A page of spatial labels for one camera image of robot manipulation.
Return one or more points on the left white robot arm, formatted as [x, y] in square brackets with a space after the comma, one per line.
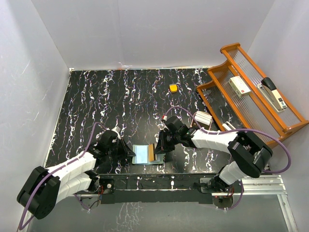
[45, 187]

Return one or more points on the yellow small block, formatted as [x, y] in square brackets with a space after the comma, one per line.
[173, 88]

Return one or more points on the green card holder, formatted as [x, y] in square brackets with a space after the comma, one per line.
[141, 156]

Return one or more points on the white staple box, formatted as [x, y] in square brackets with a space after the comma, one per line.
[239, 86]

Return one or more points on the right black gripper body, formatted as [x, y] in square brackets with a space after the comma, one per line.
[168, 140]

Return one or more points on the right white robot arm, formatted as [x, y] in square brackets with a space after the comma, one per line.
[249, 153]

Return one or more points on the gold credit card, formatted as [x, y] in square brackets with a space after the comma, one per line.
[151, 153]

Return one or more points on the black beige stapler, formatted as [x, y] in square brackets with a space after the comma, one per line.
[271, 93]

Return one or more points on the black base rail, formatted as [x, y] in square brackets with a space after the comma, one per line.
[162, 188]

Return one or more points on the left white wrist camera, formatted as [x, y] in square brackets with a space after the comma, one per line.
[117, 130]

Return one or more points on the wooden tiered shelf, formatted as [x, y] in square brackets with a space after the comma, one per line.
[253, 111]

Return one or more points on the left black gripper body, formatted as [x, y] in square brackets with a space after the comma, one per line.
[118, 150]

